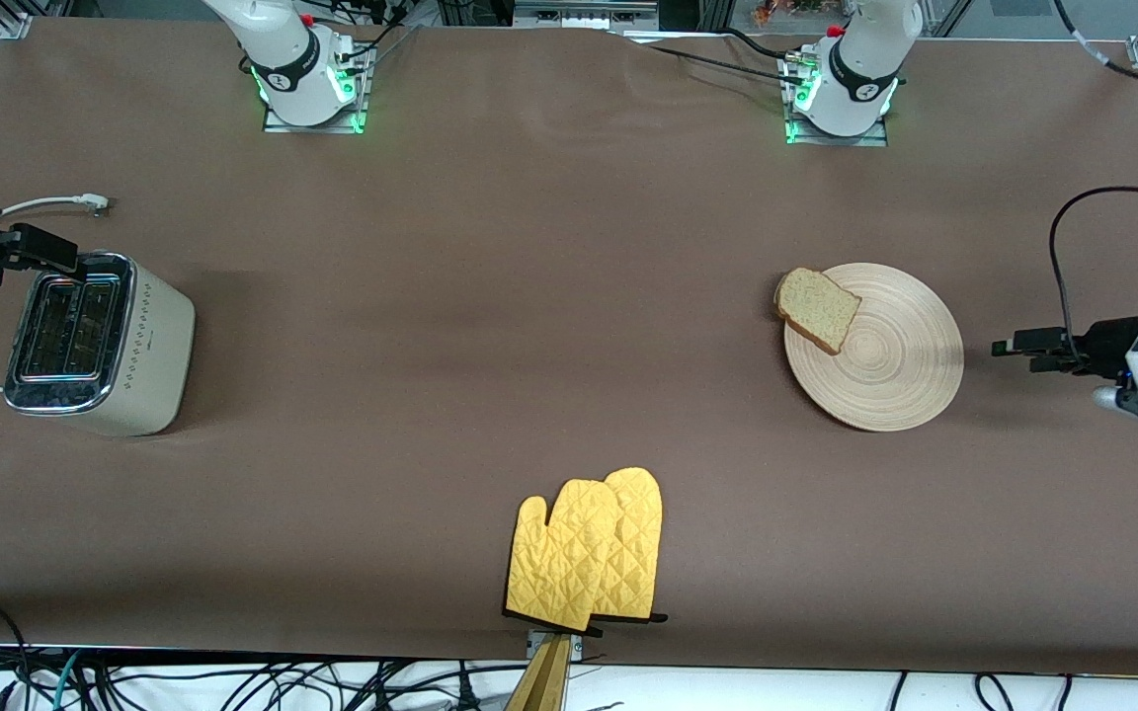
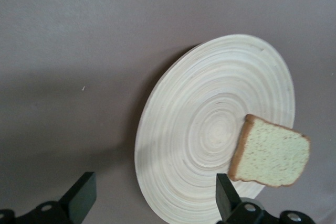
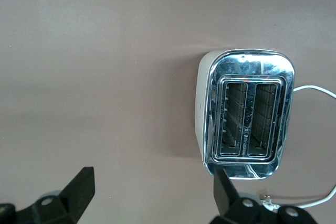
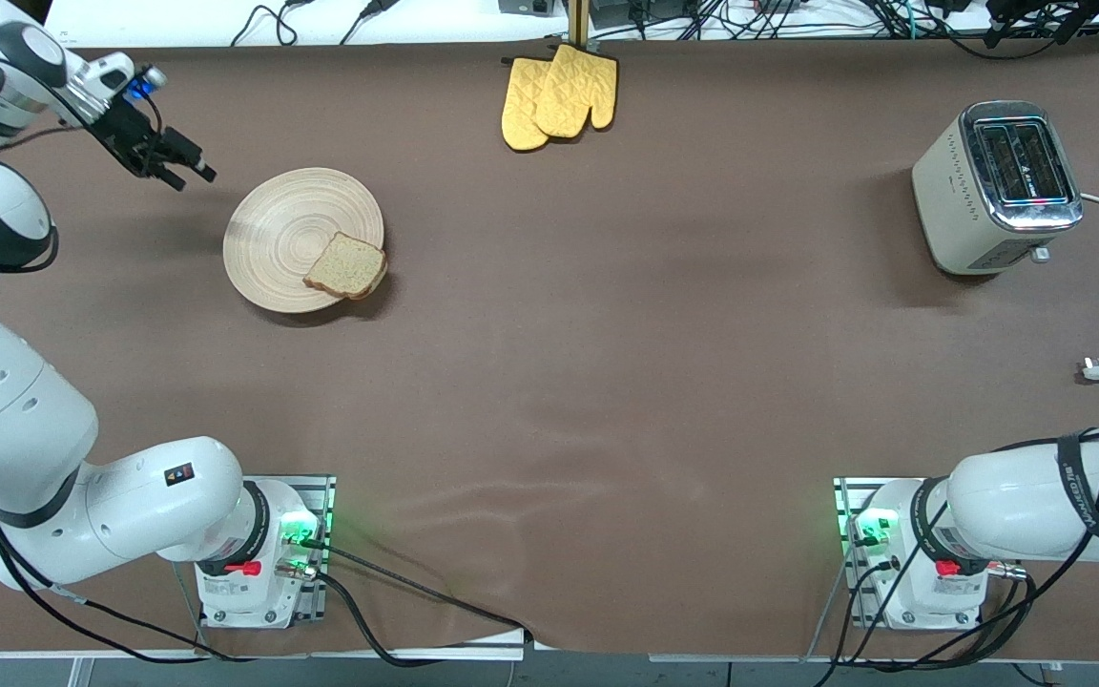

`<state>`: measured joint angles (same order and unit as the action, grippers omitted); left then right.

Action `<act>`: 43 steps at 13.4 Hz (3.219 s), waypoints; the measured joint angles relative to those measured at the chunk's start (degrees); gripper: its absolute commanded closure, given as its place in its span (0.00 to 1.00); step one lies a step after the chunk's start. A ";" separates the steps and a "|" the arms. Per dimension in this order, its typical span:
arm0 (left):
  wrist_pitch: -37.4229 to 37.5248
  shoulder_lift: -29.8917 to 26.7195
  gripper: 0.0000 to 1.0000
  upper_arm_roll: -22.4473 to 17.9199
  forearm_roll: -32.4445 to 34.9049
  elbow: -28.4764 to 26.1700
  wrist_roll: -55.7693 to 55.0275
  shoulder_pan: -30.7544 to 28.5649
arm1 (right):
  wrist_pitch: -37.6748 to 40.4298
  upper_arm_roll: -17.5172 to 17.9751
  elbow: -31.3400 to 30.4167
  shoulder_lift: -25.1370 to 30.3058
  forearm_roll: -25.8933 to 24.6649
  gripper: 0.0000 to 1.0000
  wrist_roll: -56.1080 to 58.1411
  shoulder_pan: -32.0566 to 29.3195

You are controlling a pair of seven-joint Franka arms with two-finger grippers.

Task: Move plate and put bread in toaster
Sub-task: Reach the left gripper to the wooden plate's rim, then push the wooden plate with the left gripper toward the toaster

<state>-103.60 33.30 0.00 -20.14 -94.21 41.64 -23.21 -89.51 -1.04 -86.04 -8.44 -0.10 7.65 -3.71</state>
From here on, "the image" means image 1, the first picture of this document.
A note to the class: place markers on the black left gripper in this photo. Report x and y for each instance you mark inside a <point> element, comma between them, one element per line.
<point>1103,341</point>

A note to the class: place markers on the round wooden plate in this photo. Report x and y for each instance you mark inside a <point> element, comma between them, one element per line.
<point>895,365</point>

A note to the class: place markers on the brown bread slice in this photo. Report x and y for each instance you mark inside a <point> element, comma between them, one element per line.
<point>818,308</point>

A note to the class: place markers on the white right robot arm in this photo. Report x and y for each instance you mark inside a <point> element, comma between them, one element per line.
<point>283,49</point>

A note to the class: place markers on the cream and chrome toaster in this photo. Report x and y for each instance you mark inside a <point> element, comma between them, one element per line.
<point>154,365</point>

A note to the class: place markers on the small orange background item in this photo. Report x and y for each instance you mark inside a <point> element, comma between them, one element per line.
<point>776,12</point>

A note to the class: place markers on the yellow quilted oven mitt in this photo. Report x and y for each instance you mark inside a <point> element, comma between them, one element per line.
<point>559,563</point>
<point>640,553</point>

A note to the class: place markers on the brown table cover cloth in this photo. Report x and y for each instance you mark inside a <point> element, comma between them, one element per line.
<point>569,197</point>

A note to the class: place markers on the grey power strip box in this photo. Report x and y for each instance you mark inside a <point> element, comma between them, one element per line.
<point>584,14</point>

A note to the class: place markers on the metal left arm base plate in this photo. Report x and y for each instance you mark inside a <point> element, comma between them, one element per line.
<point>870,140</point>

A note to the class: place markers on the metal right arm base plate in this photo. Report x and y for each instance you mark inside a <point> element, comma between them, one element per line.
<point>317,125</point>

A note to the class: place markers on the wooden camera mount post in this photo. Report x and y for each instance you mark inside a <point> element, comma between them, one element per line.
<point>541,681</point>

